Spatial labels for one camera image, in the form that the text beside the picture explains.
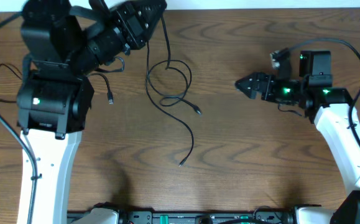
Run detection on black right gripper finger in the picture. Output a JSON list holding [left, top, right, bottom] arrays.
[[235, 72, 270, 85], [235, 82, 265, 100]]

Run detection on long black usb cable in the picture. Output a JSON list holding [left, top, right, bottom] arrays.
[[144, 15, 203, 167]]

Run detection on short black usb cable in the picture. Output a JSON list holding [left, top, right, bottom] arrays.
[[0, 63, 115, 105]]

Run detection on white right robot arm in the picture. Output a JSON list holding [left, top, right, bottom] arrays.
[[234, 40, 360, 223]]

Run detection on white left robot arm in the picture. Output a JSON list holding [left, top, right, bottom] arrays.
[[15, 0, 167, 223]]

